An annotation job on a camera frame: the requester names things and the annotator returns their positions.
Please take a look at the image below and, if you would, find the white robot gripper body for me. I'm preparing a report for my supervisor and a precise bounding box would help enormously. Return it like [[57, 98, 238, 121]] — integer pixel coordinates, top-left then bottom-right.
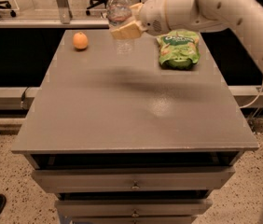
[[139, 0, 169, 35]]

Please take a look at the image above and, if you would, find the orange fruit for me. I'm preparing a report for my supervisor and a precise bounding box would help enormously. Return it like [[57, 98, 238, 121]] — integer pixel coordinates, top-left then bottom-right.
[[73, 32, 89, 49]]

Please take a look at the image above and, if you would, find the grey drawer cabinet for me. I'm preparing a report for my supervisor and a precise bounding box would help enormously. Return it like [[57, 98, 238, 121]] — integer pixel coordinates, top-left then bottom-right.
[[12, 30, 257, 224]]

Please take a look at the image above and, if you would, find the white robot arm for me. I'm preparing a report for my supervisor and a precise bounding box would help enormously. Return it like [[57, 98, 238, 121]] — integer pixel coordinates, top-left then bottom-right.
[[109, 0, 263, 74]]

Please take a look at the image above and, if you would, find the grey metal railing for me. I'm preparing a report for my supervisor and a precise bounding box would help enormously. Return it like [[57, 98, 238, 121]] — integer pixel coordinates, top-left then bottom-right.
[[0, 0, 107, 29]]

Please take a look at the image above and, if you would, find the grey drawer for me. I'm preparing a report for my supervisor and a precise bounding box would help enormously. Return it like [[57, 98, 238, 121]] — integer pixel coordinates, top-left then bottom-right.
[[32, 166, 235, 193], [55, 199, 212, 217]]

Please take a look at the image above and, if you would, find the clear plastic water bottle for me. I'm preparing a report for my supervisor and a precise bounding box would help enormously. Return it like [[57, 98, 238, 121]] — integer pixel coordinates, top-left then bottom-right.
[[106, 0, 133, 55]]

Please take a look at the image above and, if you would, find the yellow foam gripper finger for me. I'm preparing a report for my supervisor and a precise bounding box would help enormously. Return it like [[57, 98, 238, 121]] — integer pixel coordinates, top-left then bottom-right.
[[109, 21, 146, 40], [130, 3, 143, 16]]

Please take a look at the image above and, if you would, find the black office chair base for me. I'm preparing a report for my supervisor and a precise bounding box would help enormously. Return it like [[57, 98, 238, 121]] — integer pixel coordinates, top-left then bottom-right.
[[0, 0, 17, 18]]

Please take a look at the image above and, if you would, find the white cable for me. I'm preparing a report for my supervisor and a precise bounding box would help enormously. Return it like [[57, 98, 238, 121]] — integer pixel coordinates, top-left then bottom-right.
[[239, 73, 263, 110]]

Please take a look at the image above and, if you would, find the top grey drawer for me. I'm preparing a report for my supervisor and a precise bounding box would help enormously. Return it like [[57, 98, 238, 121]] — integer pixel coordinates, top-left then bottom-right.
[[32, 166, 235, 193]]

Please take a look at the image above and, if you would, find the green snack bag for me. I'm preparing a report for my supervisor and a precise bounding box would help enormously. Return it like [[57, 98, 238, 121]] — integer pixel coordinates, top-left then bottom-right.
[[157, 30, 200, 70]]

